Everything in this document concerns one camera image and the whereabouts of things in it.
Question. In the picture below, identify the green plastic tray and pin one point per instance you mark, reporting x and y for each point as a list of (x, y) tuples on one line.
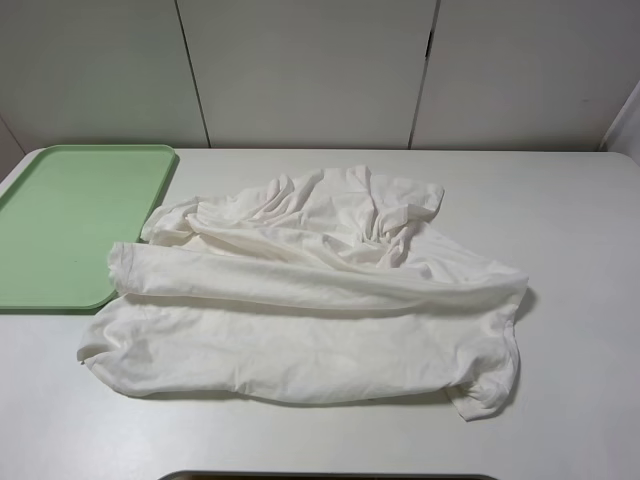
[(62, 215)]

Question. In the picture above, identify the white short sleeve shirt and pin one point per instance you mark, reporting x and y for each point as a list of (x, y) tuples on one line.
[(330, 288)]

